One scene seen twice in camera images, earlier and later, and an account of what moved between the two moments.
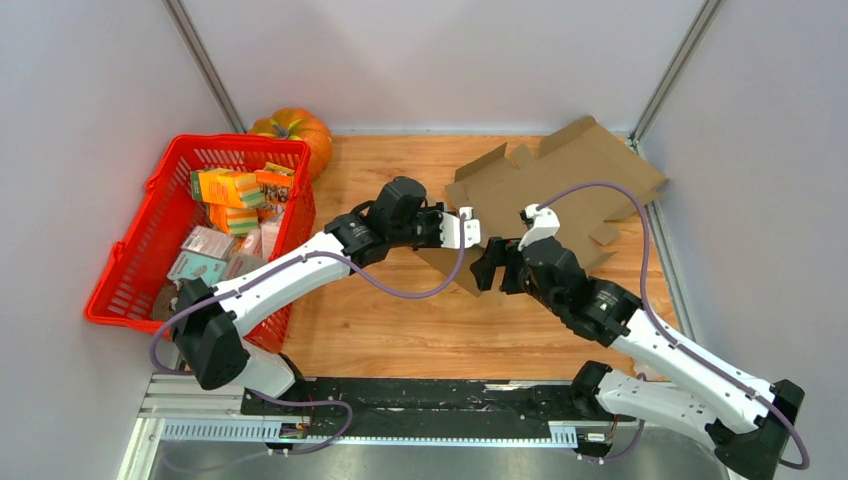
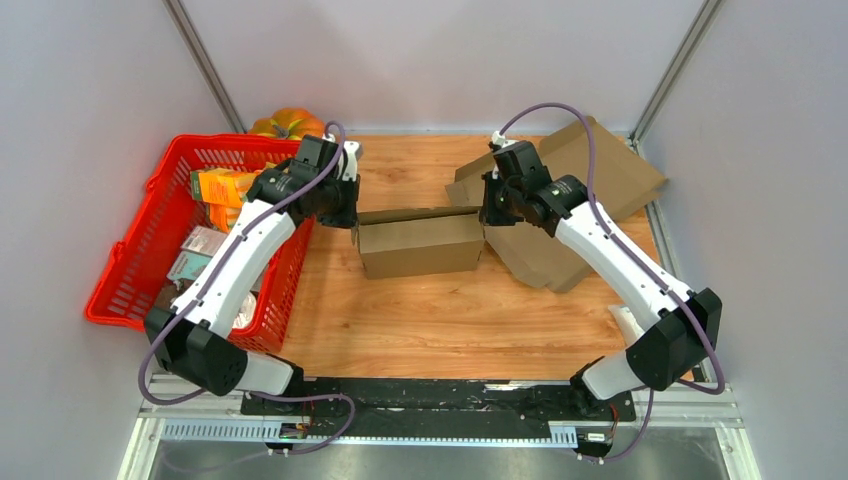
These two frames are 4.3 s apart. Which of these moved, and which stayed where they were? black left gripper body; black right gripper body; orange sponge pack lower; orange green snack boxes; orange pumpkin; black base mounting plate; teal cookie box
Moved: black right gripper body; black left gripper body
Stayed: teal cookie box; orange pumpkin; black base mounting plate; orange green snack boxes; orange sponge pack lower
